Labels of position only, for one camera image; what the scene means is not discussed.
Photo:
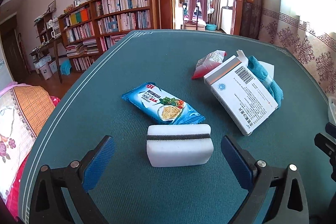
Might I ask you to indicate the white sponge with black stripe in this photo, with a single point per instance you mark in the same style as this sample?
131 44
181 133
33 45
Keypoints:
179 145

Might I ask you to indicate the small dark wooden shelf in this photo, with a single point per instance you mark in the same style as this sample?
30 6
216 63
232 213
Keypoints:
46 24

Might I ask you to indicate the wooden bookshelf with books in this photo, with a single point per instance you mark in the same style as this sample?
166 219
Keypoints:
96 26

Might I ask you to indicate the orange checked bed quilt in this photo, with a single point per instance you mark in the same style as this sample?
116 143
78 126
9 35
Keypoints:
24 111

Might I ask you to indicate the blue noodle snack packet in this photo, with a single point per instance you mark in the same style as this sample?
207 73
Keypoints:
163 107

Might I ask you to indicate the clear plastic round bowl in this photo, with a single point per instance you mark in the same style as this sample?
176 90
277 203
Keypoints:
332 109

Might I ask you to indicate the red and white snack packet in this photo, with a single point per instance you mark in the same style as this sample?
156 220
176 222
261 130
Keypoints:
208 63

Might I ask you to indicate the teal Curel fabric pouch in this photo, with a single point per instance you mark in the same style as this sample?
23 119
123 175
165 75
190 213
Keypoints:
264 77

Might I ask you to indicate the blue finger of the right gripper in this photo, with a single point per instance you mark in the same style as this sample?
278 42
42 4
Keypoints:
325 145
331 129

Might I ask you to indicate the white storage bin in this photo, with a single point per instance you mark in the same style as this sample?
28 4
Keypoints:
46 71

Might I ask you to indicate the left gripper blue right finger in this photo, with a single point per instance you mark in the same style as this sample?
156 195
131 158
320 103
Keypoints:
289 202

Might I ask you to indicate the patterned white maroon curtain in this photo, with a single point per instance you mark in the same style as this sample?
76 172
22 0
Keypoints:
306 28

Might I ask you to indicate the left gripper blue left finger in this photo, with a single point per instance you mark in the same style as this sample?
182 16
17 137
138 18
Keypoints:
48 204

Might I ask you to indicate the blue plastic stool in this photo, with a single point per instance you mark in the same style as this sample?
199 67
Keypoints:
65 67

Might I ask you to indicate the white medicine box with barcode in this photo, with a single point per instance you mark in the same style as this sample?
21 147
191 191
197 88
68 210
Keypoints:
241 94

